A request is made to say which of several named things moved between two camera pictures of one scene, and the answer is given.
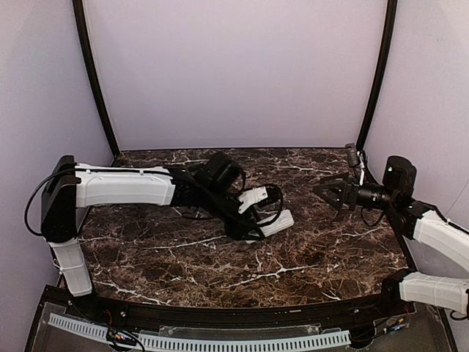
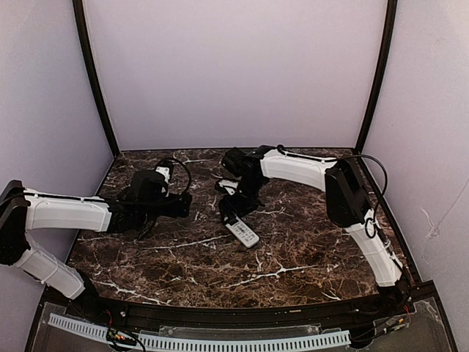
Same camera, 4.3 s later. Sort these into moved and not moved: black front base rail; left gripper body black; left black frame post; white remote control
Moved: white remote control; left gripper body black
Not moved: left black frame post; black front base rail
